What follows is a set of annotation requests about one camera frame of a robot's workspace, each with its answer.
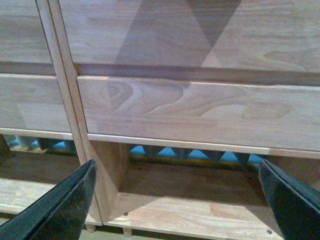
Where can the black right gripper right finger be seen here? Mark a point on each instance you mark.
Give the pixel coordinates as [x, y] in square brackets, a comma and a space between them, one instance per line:
[295, 205]

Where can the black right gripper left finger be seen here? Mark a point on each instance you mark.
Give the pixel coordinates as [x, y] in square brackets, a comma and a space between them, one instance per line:
[60, 214]

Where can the left wooden shelf cabinet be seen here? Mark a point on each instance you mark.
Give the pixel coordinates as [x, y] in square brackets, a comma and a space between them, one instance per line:
[34, 161]

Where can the wooden shelf cabinet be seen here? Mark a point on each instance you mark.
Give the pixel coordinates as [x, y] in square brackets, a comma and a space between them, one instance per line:
[34, 161]
[195, 189]

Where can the right wooden shelf cabinet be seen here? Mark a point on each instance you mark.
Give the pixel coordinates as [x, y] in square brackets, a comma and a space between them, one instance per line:
[195, 189]

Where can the right lower wooden drawer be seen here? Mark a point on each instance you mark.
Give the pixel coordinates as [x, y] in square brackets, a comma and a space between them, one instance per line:
[268, 116]

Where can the wooden drawer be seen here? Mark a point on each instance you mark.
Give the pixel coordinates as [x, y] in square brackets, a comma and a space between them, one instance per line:
[32, 102]
[268, 116]
[272, 35]
[22, 37]

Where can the left lower wooden drawer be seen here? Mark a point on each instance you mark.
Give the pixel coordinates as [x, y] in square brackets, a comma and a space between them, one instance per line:
[32, 102]

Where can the right upper wooden drawer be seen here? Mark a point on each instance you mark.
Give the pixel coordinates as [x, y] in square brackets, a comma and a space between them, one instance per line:
[272, 35]

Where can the left upper wooden drawer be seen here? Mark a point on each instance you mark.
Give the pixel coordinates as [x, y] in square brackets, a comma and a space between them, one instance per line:
[22, 37]

